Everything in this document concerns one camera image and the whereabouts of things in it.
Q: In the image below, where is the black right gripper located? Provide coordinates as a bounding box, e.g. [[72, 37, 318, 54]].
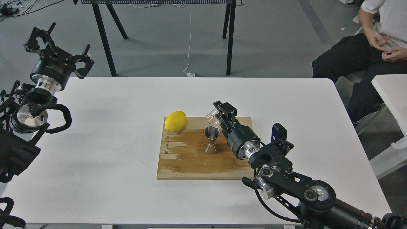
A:
[[214, 101, 260, 160]]

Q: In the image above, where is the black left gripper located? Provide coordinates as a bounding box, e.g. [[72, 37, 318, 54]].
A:
[[24, 22, 95, 93]]

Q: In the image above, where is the small clear glass cup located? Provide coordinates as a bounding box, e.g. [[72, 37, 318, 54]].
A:
[[205, 108, 222, 128]]

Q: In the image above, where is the steel double jigger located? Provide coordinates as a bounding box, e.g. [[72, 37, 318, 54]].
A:
[[204, 126, 220, 155]]

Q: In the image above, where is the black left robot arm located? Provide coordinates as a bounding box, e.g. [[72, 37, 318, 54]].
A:
[[0, 23, 94, 184]]

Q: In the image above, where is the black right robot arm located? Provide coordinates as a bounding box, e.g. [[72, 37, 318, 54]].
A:
[[207, 101, 406, 229]]

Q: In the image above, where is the yellow lemon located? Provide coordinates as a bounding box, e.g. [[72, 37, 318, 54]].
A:
[[165, 111, 187, 133]]

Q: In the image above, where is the wooden cutting board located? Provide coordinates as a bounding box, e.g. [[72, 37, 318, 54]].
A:
[[156, 116, 253, 180]]

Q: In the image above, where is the seated person in white shirt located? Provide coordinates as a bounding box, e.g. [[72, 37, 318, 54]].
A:
[[312, 0, 407, 126]]

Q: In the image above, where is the white side table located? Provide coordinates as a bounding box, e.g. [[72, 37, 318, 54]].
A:
[[370, 74, 407, 179]]

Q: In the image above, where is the white power cable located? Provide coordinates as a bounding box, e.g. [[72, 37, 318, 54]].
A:
[[183, 3, 202, 78]]

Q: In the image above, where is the black cable bundle on floor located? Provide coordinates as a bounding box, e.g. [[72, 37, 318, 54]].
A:
[[0, 0, 66, 23]]

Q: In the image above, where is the black metal frame table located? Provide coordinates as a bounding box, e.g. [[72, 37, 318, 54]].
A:
[[72, 0, 245, 77]]

